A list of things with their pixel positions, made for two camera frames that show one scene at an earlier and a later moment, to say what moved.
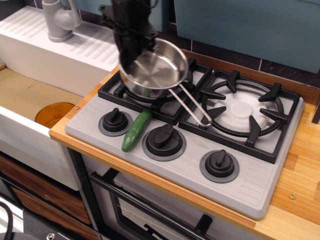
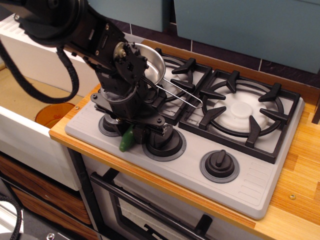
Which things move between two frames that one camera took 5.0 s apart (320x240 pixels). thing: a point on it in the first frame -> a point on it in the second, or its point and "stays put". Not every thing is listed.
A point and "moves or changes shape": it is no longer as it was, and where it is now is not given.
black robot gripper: [131, 19] -> [128, 104]
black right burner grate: [249, 117] stays put
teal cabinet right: [285, 33] stays put
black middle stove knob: [164, 144] stays put
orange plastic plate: [49, 114] stays put
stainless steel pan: [155, 74] moves or changes shape
